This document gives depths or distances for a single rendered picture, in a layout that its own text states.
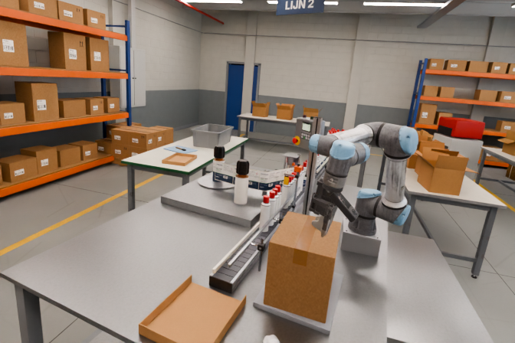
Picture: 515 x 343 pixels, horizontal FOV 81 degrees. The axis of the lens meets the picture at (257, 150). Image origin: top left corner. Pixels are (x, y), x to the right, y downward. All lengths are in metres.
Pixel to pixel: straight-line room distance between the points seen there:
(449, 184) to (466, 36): 6.92
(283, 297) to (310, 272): 0.16
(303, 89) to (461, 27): 4.30
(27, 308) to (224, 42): 9.15
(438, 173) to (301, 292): 2.31
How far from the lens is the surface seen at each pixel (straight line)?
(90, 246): 1.76
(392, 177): 1.54
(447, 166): 3.28
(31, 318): 1.81
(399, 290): 1.62
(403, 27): 9.58
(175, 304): 1.34
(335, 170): 1.02
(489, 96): 9.28
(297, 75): 9.45
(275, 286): 1.25
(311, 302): 1.25
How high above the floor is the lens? 1.70
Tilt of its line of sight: 13 degrees down
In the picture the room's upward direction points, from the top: 5 degrees clockwise
